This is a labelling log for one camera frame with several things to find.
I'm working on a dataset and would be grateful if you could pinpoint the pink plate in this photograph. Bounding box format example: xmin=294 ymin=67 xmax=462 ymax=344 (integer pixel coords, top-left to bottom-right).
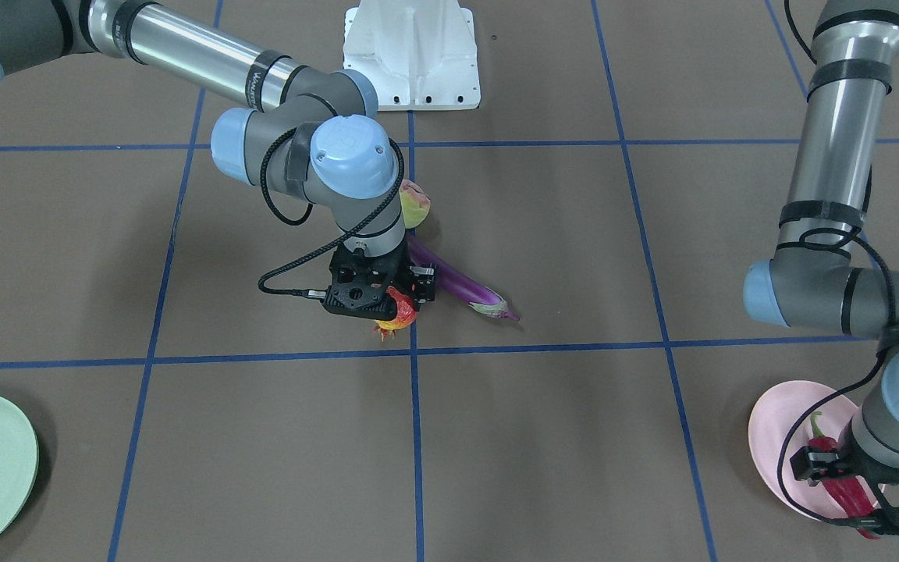
xmin=748 ymin=380 xmax=886 ymax=521

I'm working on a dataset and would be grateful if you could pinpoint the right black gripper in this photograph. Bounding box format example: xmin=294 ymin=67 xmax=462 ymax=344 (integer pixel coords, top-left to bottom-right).
xmin=322 ymin=243 xmax=438 ymax=319

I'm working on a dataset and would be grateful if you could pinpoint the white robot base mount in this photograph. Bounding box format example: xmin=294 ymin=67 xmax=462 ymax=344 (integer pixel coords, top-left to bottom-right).
xmin=343 ymin=1 xmax=482 ymax=112

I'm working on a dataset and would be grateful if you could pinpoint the red yellow pomegranate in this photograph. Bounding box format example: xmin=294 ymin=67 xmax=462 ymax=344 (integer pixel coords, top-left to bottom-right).
xmin=372 ymin=286 xmax=418 ymax=342

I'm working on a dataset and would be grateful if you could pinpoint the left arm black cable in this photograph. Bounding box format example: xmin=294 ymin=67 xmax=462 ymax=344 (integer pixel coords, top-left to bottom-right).
xmin=776 ymin=0 xmax=898 ymax=512

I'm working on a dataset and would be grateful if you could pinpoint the red chili pepper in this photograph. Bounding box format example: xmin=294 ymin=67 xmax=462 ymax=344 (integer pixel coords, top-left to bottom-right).
xmin=807 ymin=411 xmax=874 ymax=518

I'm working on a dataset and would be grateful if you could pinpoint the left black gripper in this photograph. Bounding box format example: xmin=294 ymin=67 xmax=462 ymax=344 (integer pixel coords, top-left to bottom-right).
xmin=790 ymin=441 xmax=899 ymax=535

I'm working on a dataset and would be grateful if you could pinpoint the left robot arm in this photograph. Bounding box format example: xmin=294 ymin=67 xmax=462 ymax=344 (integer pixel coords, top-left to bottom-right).
xmin=744 ymin=1 xmax=899 ymax=537

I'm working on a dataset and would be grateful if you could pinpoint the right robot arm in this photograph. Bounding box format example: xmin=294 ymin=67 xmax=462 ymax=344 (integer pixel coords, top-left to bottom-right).
xmin=0 ymin=1 xmax=436 ymax=326

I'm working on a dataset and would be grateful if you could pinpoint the yellow pink peach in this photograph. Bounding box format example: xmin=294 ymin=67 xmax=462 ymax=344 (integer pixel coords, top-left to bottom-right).
xmin=399 ymin=180 xmax=432 ymax=229

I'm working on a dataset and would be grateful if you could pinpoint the long purple eggplant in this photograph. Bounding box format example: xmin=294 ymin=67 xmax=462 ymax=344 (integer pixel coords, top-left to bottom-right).
xmin=407 ymin=235 xmax=521 ymax=322

